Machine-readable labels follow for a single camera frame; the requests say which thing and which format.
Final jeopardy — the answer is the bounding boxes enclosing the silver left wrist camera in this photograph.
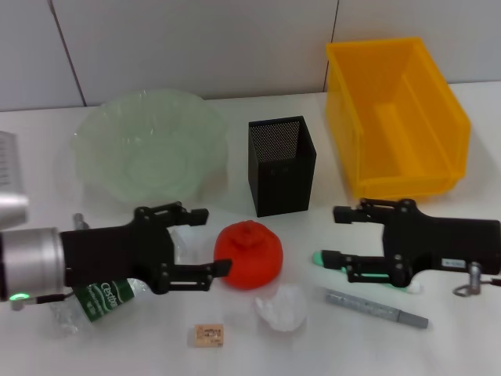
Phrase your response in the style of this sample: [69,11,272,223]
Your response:
[0,131,31,232]

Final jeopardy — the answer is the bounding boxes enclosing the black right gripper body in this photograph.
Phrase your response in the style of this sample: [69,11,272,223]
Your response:
[383,198,501,289]

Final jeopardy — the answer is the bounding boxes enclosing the pale green glass fruit plate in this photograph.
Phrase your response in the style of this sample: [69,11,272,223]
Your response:
[70,89,230,205]

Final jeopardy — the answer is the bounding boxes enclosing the mint green pen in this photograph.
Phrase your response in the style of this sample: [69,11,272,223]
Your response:
[312,250,426,295]

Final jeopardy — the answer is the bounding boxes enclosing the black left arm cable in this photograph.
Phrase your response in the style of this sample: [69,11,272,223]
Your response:
[9,290,76,312]

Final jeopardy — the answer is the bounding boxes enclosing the small tan eraser block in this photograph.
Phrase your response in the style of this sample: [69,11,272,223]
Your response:
[194,324,225,349]

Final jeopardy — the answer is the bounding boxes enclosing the clear green-label water bottle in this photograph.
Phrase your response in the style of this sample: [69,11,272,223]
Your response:
[49,226,200,342]

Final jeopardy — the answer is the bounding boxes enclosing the yellow plastic bin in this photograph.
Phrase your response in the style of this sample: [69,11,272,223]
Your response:
[325,37,472,203]

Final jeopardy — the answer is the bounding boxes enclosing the white paper ball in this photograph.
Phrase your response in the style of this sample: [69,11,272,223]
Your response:
[254,284,308,332]

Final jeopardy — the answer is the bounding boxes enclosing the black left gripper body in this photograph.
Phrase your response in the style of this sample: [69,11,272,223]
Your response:
[60,205,177,295]

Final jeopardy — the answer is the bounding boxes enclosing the right arm cable with plug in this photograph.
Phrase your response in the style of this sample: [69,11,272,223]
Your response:
[453,261,501,298]

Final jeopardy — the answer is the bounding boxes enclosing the black mesh pen holder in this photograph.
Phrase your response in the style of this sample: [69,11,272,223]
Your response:
[247,115,317,219]

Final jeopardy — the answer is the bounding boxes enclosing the grey marker pen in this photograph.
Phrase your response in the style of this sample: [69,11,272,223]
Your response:
[320,287,430,330]

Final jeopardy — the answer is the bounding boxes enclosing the red-orange toy orange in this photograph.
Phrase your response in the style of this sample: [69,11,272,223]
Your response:
[213,221,283,291]

